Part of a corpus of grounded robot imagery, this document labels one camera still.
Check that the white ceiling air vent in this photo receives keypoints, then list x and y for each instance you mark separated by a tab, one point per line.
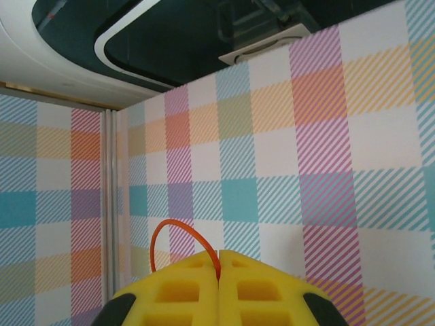
272	44

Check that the aluminium extrusion frame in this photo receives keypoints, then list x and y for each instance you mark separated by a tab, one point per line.
110	203

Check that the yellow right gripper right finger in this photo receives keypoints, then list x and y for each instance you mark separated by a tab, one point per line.
258	282

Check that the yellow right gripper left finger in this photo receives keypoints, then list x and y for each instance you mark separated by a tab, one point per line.
183	282

